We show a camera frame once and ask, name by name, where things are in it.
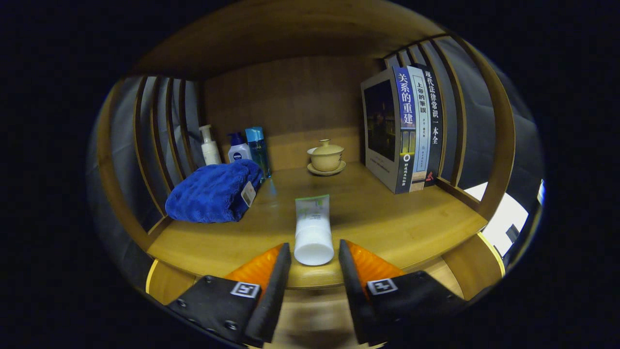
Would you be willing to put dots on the wooden cabinet with shelf hutch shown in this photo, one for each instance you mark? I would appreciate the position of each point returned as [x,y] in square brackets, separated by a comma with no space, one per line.
[290,97]

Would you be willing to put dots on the beige lidded teacup with saucer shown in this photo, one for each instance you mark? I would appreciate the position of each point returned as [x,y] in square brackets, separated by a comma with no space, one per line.
[326,157]

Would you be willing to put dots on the blue folded towel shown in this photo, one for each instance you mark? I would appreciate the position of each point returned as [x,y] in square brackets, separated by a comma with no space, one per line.
[208,194]

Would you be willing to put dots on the wooden countertop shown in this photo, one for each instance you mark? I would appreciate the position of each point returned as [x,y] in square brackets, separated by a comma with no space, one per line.
[387,218]

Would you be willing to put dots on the white pump bottle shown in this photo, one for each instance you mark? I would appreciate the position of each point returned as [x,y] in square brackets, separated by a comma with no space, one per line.
[210,152]

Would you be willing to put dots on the white tube with green end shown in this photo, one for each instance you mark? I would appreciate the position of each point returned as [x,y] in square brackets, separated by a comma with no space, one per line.
[314,237]

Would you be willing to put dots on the book with blue spine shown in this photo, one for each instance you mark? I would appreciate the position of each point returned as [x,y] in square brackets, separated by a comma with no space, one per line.
[380,126]

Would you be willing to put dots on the book with black spine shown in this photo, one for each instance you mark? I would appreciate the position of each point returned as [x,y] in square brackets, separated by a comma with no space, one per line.
[435,116]

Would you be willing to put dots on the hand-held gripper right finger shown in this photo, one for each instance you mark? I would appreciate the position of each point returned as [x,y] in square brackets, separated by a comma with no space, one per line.
[353,300]

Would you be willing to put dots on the white bottle with blue cap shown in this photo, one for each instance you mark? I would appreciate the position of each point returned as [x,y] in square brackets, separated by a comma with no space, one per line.
[240,155]

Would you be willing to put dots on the book with pale grey spine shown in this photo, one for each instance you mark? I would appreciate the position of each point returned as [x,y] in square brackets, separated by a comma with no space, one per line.
[421,121]

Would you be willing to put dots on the clear blue bottle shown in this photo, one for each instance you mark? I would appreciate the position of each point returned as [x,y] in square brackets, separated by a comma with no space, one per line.
[256,145]

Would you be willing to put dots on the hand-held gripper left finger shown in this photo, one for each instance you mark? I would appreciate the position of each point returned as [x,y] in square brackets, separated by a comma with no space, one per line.
[271,300]

